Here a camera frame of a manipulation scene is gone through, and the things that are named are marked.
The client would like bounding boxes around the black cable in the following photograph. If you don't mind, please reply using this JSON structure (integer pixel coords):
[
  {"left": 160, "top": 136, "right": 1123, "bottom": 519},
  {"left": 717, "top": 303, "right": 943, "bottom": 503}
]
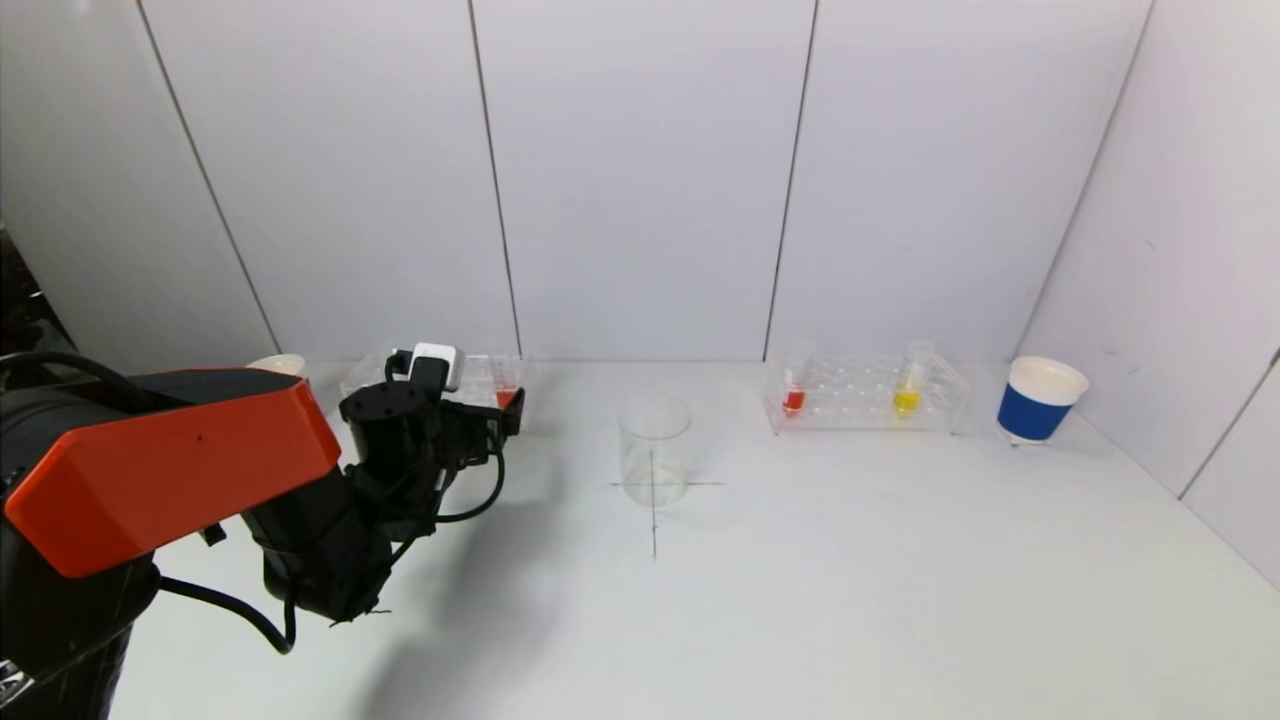
[
  {"left": 158, "top": 572, "right": 299, "bottom": 657},
  {"left": 433, "top": 438, "right": 507, "bottom": 527}
]

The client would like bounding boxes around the clear graduated plastic test tube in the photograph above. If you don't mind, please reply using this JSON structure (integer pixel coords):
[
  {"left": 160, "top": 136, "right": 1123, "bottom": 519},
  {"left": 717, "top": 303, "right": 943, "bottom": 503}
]
[{"left": 488, "top": 353, "right": 523, "bottom": 411}]

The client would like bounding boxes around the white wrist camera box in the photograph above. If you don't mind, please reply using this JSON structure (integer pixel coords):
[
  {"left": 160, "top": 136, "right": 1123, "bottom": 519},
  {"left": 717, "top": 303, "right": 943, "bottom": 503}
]
[{"left": 408, "top": 342, "right": 467, "bottom": 393}]

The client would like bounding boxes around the clear glass beaker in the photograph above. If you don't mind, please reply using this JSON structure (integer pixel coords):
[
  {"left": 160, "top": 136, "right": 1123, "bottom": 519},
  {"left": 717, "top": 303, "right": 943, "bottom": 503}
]
[{"left": 617, "top": 396, "right": 693, "bottom": 509}]

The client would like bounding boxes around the clear acrylic test tube rack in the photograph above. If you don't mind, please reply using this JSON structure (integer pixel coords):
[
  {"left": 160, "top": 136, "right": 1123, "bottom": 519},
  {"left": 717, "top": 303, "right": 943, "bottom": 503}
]
[
  {"left": 762, "top": 352, "right": 971, "bottom": 436},
  {"left": 340, "top": 352, "right": 531, "bottom": 435}
]

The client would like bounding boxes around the test tube with yellow liquid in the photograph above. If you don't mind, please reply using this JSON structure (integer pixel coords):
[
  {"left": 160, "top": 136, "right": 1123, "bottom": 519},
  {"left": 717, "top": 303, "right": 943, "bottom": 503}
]
[{"left": 890, "top": 340, "right": 937, "bottom": 417}]

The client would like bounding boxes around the black metal stand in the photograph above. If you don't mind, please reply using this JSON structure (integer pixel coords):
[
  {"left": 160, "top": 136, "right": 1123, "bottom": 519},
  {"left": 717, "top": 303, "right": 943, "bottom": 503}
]
[{"left": 0, "top": 225, "right": 63, "bottom": 353}]

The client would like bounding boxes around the test tube with red liquid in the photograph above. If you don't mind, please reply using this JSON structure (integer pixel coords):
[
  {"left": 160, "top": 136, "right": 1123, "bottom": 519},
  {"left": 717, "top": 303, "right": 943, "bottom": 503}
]
[{"left": 780, "top": 340, "right": 816, "bottom": 417}]

